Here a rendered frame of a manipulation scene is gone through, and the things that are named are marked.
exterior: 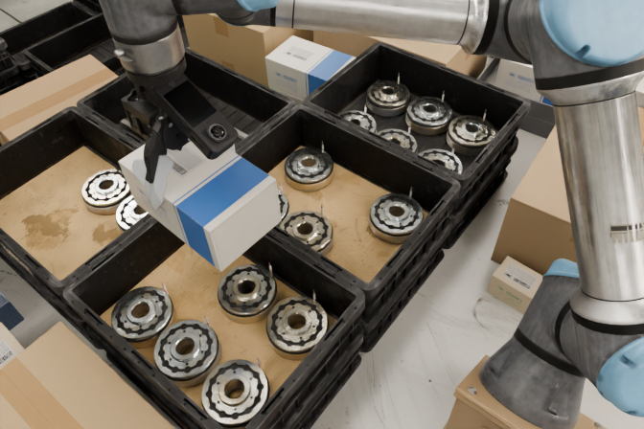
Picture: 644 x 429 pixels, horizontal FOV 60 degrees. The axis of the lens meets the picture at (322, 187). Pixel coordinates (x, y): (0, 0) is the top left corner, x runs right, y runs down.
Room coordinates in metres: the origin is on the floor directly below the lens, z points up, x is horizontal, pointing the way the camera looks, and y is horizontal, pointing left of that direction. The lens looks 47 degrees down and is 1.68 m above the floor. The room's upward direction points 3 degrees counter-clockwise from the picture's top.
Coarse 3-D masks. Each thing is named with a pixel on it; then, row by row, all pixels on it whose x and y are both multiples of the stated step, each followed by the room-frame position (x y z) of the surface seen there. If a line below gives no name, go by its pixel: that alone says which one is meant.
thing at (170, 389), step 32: (64, 288) 0.50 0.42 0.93; (352, 288) 0.48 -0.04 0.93; (96, 320) 0.45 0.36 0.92; (352, 320) 0.43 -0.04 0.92; (128, 352) 0.38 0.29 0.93; (320, 352) 0.37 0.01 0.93; (160, 384) 0.33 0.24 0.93; (288, 384) 0.32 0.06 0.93; (192, 416) 0.29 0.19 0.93; (256, 416) 0.28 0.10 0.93
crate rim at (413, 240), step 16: (288, 112) 0.92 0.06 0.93; (304, 112) 0.92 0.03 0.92; (272, 128) 0.87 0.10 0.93; (336, 128) 0.86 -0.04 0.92; (352, 128) 0.86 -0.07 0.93; (256, 144) 0.83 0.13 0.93; (368, 144) 0.81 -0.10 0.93; (416, 160) 0.76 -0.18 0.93; (448, 176) 0.71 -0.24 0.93; (448, 192) 0.67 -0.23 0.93; (432, 224) 0.61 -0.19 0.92; (288, 240) 0.58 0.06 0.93; (416, 240) 0.56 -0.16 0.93; (320, 256) 0.54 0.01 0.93; (400, 256) 0.53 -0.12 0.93; (336, 272) 0.51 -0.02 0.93; (384, 272) 0.50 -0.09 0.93; (368, 288) 0.47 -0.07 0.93
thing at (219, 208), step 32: (128, 160) 0.58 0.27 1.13; (192, 160) 0.57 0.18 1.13; (224, 160) 0.57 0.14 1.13; (192, 192) 0.51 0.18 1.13; (224, 192) 0.51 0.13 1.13; (256, 192) 0.50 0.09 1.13; (192, 224) 0.47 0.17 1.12; (224, 224) 0.46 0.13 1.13; (256, 224) 0.49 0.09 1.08; (224, 256) 0.45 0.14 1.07
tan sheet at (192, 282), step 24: (168, 264) 0.61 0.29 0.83; (192, 264) 0.61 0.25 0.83; (240, 264) 0.60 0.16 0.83; (168, 288) 0.56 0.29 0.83; (192, 288) 0.55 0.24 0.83; (216, 288) 0.55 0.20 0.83; (288, 288) 0.54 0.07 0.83; (192, 312) 0.50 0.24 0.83; (216, 312) 0.50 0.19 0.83; (240, 336) 0.45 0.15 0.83; (264, 336) 0.45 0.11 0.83; (264, 360) 0.41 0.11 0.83; (288, 360) 0.41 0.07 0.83
